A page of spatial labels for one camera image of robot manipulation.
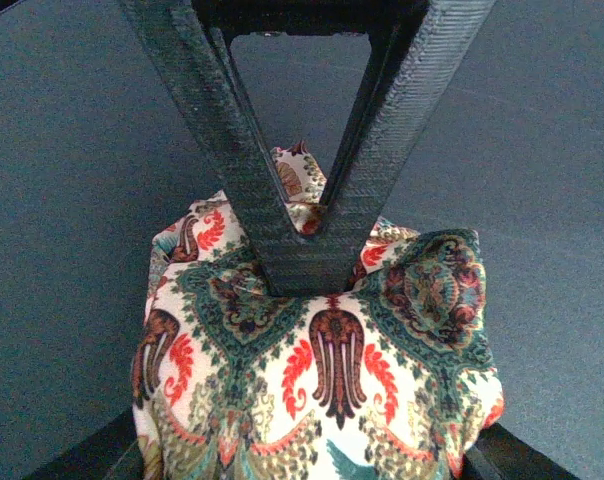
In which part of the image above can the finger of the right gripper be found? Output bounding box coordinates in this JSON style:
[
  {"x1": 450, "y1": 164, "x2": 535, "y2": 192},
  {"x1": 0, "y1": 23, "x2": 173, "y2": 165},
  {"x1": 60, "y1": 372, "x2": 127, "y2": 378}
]
[
  {"x1": 316, "y1": 1, "x2": 493, "y2": 295},
  {"x1": 122, "y1": 1, "x2": 307, "y2": 297}
]

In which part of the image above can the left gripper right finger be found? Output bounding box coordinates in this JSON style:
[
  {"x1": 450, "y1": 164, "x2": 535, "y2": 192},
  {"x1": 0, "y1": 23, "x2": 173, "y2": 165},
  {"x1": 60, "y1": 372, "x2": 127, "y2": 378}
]
[{"x1": 461, "y1": 423, "x2": 578, "y2": 480}]

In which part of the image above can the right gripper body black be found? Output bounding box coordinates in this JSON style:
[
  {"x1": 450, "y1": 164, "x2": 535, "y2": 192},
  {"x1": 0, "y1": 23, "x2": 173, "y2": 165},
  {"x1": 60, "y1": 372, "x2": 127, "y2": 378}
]
[{"x1": 189, "y1": 0, "x2": 429, "y2": 53}]

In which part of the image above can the floral patterned tie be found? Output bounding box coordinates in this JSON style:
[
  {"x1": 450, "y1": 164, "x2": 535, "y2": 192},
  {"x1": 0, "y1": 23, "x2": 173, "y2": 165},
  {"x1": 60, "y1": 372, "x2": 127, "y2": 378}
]
[{"x1": 130, "y1": 141, "x2": 506, "y2": 480}]

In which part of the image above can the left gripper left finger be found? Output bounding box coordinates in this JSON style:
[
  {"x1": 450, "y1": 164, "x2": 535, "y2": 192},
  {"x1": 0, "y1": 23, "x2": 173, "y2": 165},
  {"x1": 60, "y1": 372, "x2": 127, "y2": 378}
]
[{"x1": 25, "y1": 408, "x2": 144, "y2": 480}]

